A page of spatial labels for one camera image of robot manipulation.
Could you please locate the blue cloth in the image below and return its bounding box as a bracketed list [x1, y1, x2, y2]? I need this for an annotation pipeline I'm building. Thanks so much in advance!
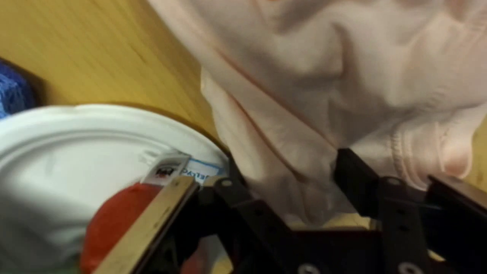
[0, 59, 40, 118]

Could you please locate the light pink printed shirt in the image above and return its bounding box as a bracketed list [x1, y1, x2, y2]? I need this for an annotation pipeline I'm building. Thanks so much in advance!
[146, 0, 487, 229]

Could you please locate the white paper plate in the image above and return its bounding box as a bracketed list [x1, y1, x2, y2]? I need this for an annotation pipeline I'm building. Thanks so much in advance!
[0, 103, 230, 274]

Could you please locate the red toy tomato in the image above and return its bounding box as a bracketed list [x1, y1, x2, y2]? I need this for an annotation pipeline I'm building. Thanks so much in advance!
[79, 180, 210, 274]

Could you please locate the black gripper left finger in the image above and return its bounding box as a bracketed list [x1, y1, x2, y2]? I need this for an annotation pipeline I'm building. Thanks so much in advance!
[93, 156, 301, 274]

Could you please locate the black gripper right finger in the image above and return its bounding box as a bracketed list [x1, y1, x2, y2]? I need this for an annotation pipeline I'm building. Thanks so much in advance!
[333, 147, 487, 274]

